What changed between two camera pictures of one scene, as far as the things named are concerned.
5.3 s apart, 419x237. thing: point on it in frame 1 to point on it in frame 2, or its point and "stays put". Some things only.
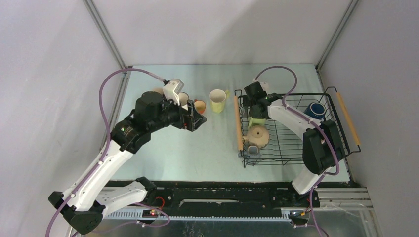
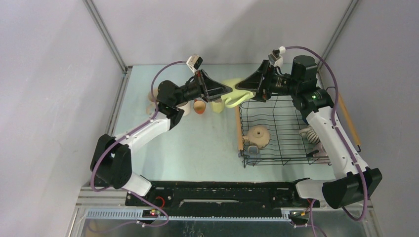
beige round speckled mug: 258,136 stays put
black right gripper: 252,113 to 253,82
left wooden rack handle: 238,124 stays put
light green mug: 255,122 to 236,97
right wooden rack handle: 348,119 stays put
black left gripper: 186,121 to 213,90
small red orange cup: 200,105 stays put
